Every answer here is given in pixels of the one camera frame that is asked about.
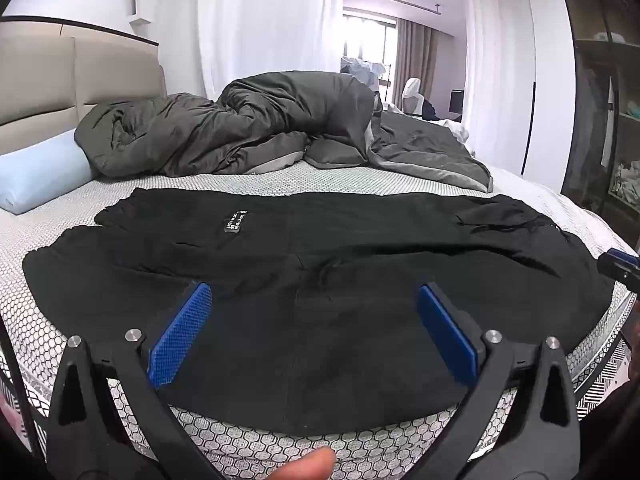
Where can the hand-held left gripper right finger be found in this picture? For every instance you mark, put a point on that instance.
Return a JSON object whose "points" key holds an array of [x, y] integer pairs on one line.
{"points": [[445, 332]]}

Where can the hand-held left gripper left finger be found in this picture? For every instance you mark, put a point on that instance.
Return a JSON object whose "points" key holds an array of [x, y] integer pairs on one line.
{"points": [[180, 335]]}

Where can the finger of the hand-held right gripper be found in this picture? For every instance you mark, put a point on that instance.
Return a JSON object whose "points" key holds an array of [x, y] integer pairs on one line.
{"points": [[620, 262]]}

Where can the black pants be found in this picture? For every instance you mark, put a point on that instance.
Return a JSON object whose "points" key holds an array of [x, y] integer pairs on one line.
{"points": [[320, 285]]}

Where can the person's left hand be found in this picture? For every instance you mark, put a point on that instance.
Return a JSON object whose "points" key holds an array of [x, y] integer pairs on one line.
{"points": [[312, 465]]}

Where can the crumpled pale cloth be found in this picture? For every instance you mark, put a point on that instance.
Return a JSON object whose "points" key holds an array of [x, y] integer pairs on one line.
{"points": [[627, 182]]}

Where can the white honeycomb patterned mattress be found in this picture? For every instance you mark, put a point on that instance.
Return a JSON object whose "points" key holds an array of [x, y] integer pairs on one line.
{"points": [[50, 230]]}

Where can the dark glass wardrobe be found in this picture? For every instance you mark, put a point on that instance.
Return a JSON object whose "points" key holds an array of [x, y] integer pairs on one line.
{"points": [[595, 85]]}

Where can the white wardrobe door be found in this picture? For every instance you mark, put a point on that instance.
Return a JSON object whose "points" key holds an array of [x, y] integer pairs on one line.
{"points": [[550, 85]]}

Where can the light blue pillow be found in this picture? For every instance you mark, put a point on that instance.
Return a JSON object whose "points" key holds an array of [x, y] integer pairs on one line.
{"points": [[40, 170]]}

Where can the grey duvet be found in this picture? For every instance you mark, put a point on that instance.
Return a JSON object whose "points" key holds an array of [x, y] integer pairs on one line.
{"points": [[250, 125]]}

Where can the black monitor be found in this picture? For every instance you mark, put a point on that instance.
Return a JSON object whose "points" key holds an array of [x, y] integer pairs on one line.
{"points": [[456, 101]]}

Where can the white sheer curtain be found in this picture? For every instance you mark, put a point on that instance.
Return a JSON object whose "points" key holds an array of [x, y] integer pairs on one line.
{"points": [[495, 60], [270, 25]]}

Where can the chair with white cloth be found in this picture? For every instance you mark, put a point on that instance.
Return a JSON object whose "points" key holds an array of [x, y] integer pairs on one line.
{"points": [[412, 92]]}

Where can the brown curtain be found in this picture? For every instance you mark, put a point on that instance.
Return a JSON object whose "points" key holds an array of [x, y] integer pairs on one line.
{"points": [[417, 65]]}

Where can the clothes rack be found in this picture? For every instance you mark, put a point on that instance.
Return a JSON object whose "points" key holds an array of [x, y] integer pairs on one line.
{"points": [[365, 72]]}

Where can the beige padded headboard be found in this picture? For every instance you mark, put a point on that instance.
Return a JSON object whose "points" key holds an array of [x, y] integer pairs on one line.
{"points": [[50, 75]]}

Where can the ceiling curtain rail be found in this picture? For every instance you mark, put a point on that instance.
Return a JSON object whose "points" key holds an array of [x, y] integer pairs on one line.
{"points": [[395, 6]]}

